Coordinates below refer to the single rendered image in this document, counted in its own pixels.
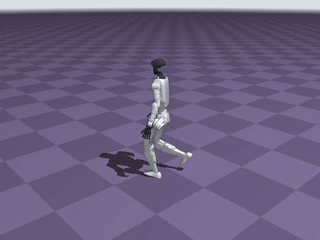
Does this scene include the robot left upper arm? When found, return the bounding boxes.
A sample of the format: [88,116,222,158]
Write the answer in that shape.
[151,81,161,109]

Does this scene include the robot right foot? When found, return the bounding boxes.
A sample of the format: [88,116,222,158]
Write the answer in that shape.
[179,152,193,166]

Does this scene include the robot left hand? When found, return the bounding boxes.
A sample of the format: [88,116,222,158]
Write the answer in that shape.
[141,123,154,140]

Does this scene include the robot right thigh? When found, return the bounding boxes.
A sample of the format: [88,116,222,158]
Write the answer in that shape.
[154,120,170,150]

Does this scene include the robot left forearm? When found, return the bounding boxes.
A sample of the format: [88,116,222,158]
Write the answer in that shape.
[147,103,158,127]

